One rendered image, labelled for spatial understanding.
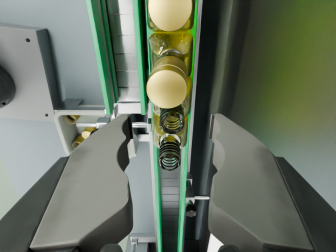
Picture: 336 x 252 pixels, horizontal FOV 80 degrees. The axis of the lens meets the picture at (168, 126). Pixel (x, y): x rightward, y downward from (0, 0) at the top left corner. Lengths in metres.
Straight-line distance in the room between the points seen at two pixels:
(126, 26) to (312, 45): 0.35
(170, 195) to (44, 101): 0.49
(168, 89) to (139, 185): 0.75
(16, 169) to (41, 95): 0.42
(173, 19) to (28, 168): 0.90
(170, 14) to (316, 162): 0.17
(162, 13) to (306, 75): 0.14
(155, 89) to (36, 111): 0.60
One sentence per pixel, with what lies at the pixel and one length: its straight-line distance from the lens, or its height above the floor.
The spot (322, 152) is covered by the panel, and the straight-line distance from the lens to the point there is 0.20.
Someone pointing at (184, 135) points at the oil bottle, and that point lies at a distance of 0.30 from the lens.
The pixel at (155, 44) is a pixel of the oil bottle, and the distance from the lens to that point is 0.26.
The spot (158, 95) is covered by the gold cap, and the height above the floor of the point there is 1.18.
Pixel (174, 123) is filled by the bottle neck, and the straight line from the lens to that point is 0.25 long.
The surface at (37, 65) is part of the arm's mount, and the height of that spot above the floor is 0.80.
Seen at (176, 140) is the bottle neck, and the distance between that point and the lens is 0.29.
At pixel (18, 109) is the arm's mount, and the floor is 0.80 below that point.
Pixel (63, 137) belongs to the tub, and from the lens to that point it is 0.69.
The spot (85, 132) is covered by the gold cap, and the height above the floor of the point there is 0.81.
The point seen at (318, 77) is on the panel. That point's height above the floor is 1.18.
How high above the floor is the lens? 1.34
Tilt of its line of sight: 58 degrees down
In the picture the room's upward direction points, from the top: 178 degrees counter-clockwise
